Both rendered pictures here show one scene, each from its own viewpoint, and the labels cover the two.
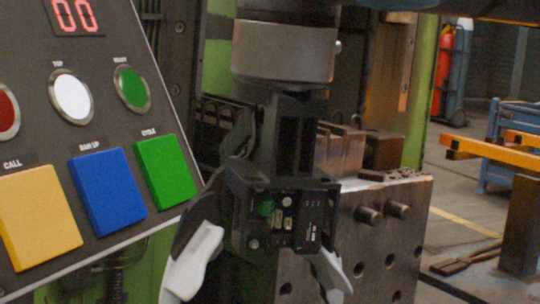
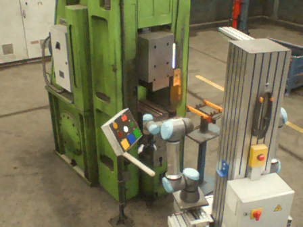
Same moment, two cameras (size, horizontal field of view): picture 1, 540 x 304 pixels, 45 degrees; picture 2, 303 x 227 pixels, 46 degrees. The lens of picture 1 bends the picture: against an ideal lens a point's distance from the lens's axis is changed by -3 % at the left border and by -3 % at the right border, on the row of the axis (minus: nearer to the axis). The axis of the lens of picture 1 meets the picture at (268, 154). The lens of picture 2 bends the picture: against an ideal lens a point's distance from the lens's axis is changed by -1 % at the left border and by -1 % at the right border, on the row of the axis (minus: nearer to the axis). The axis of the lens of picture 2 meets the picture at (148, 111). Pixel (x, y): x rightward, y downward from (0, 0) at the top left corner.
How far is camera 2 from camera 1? 2.46 m
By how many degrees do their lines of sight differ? 15
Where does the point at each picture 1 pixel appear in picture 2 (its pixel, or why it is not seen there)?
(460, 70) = (244, 11)
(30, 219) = (125, 144)
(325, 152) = (160, 117)
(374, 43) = (171, 90)
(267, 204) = (147, 144)
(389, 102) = (176, 98)
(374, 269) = not seen: hidden behind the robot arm
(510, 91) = (273, 12)
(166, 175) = (136, 134)
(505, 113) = not seen: hidden behind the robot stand
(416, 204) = not seen: hidden behind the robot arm
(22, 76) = (121, 129)
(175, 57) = (134, 106)
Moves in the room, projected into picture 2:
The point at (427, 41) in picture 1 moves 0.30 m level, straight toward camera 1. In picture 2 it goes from (184, 84) to (178, 95)
